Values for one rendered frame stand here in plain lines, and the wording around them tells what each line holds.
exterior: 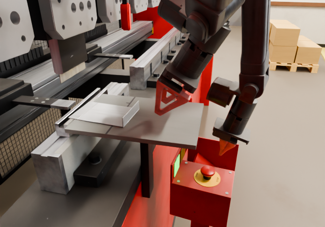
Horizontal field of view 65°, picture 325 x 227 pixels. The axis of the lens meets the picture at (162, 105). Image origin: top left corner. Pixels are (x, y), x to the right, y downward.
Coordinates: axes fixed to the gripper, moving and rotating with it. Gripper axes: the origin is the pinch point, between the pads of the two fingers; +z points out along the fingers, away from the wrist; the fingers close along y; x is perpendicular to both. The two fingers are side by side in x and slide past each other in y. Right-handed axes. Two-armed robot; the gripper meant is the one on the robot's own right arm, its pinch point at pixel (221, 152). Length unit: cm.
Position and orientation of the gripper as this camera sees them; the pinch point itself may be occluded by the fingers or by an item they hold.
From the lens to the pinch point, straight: 79.7
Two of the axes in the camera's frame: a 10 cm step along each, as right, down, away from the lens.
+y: -9.1, -3.6, 1.8
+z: -2.4, 8.3, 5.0
